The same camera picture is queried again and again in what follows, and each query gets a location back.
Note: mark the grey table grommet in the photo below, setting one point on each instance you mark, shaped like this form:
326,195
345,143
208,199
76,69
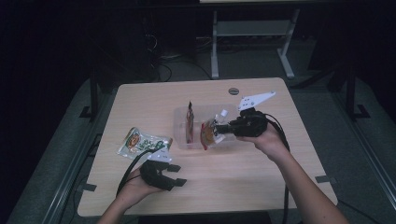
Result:
233,91

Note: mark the dark tape strip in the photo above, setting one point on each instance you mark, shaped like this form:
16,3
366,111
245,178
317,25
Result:
325,179
87,187

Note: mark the clear plastic container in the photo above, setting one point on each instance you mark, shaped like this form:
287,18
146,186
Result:
196,137

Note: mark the black metal stand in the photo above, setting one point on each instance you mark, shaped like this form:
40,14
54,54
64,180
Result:
93,96
351,93

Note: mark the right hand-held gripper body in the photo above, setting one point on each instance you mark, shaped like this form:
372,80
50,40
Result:
250,124

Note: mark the white metal stand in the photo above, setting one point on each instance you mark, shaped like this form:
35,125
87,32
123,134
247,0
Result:
249,28

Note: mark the green snack packet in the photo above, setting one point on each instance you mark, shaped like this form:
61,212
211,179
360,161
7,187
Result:
140,142

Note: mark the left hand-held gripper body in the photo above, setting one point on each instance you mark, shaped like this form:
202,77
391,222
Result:
155,174

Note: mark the person's left hand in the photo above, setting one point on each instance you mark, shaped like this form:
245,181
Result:
134,191

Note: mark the red snack packet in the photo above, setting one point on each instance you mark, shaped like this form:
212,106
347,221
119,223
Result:
190,124

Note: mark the person's right hand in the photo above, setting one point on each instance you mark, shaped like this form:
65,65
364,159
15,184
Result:
272,143

